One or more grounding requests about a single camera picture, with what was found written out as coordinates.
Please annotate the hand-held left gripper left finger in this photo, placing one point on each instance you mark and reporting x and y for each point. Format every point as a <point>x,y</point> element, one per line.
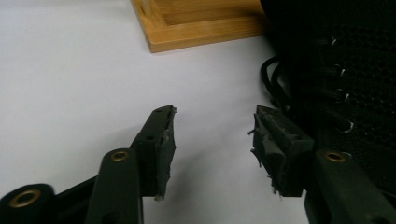
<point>155,149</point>

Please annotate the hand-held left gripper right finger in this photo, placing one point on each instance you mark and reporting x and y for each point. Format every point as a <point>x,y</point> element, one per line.
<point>280,146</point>

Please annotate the wooden three-tier shoe rack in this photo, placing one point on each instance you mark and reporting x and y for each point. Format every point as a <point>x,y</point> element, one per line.
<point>199,34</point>

